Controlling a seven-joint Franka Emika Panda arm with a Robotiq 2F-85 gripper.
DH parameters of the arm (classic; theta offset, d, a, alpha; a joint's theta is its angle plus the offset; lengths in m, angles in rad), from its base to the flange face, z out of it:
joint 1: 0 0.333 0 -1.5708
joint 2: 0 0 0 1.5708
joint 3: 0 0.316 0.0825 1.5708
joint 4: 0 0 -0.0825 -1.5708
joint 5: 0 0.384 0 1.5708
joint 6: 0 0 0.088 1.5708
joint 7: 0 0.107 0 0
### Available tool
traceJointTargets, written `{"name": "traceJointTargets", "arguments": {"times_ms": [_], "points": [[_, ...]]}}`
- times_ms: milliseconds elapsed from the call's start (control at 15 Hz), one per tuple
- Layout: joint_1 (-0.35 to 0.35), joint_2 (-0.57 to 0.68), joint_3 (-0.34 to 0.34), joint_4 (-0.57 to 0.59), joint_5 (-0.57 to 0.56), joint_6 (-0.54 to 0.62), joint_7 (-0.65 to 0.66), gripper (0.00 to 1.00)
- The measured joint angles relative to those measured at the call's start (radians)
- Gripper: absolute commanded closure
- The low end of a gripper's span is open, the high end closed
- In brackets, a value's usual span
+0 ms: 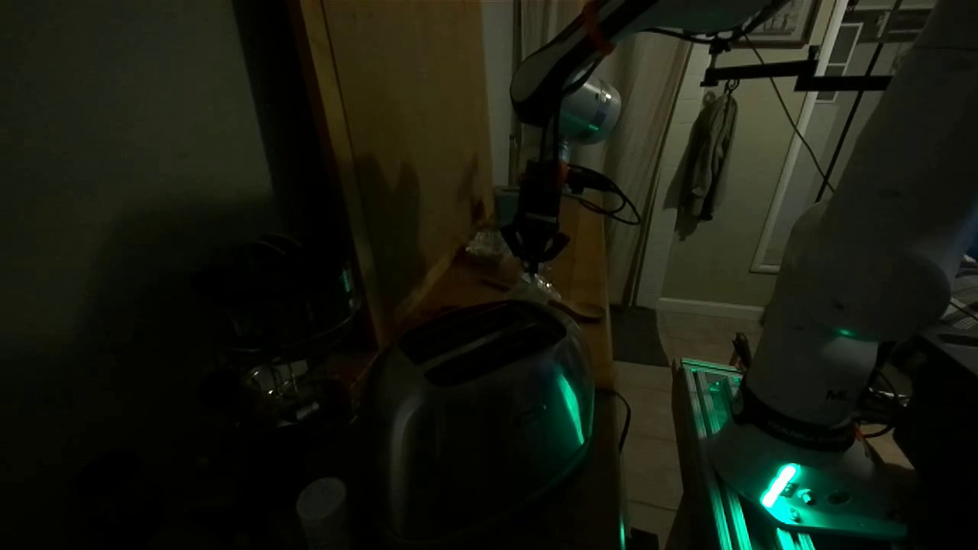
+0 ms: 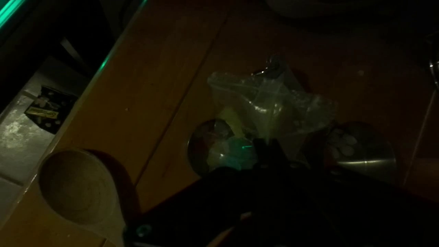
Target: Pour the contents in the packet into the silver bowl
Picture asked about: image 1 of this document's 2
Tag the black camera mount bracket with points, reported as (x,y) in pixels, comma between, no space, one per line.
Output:
(764,67)

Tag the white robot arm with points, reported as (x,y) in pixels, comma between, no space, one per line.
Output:
(866,255)

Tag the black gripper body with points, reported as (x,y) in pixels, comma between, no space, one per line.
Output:
(536,216)

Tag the wooden cabinet panel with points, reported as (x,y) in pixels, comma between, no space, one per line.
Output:
(407,123)

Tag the white plastic cup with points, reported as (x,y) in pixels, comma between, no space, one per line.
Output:
(324,508)

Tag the framed wall picture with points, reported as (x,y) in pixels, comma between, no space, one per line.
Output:
(790,19)

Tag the silver toaster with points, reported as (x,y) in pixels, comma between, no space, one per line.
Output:
(479,417)

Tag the clear plastic packet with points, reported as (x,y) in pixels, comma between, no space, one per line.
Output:
(542,281)

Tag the hanging grey cloth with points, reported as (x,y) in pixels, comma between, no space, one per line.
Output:
(708,163)

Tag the dark cooking pots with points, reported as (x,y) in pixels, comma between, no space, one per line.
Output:
(277,317)

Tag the pale interior door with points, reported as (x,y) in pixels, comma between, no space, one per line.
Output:
(754,234)

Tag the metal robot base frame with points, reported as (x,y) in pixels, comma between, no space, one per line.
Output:
(806,489)

